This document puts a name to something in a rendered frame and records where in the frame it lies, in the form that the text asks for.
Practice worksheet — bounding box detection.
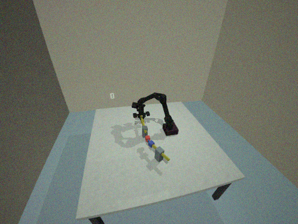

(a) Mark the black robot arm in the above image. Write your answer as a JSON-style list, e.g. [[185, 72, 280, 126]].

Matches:
[[132, 92, 174, 131]]

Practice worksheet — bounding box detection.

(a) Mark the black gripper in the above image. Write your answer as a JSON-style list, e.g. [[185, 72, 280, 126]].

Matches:
[[133, 110, 150, 120]]

